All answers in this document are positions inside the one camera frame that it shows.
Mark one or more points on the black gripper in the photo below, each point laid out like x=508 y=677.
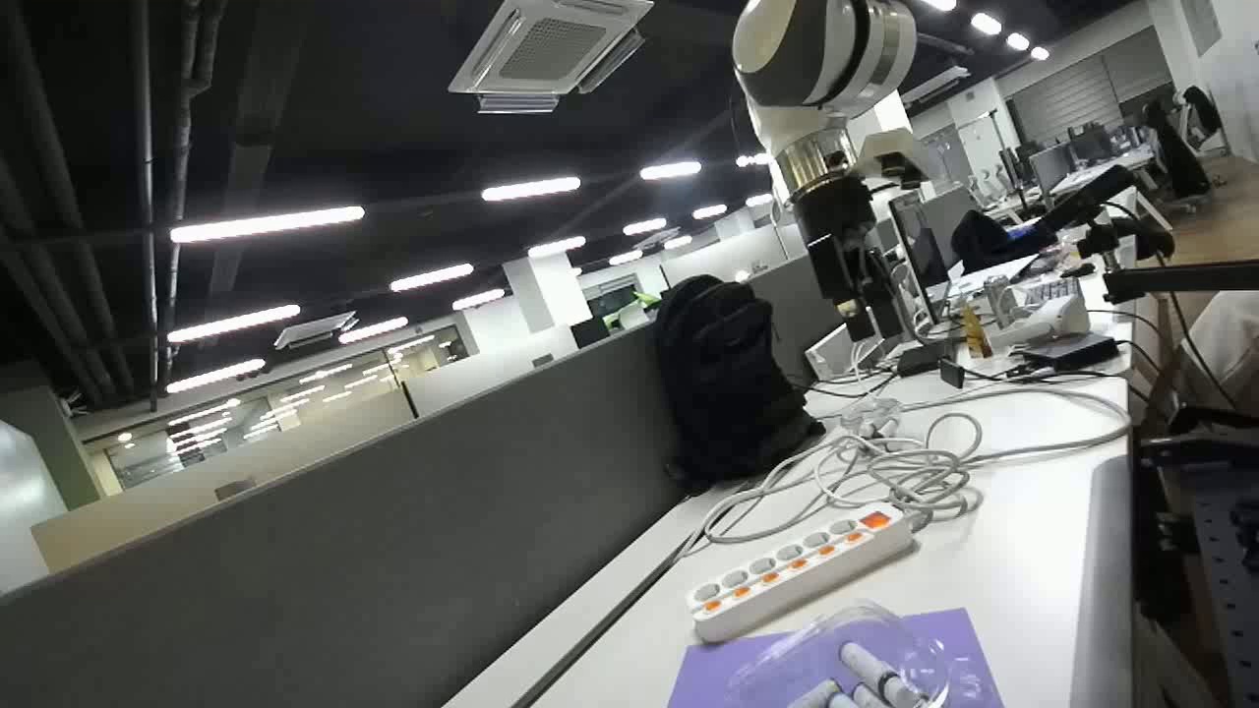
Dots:
x=836 y=239

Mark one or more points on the white power strip orange switches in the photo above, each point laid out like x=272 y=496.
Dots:
x=800 y=570

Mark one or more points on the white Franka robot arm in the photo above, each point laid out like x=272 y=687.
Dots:
x=819 y=54

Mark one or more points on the small yellow bottle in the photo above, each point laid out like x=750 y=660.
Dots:
x=972 y=329

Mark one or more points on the black backpack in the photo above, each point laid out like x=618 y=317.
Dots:
x=729 y=379

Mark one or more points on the long ceiling light tube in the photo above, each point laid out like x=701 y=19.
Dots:
x=235 y=323
x=269 y=223
x=670 y=172
x=429 y=278
x=527 y=192

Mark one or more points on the grey marker pen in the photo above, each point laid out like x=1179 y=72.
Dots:
x=874 y=671

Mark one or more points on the purple mat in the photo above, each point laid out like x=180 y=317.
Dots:
x=964 y=664

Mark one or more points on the ceiling air conditioner cassette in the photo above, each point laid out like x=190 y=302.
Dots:
x=548 y=49

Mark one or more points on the grey desk partition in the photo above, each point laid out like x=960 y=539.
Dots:
x=396 y=552

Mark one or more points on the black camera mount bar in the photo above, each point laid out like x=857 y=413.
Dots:
x=1183 y=278

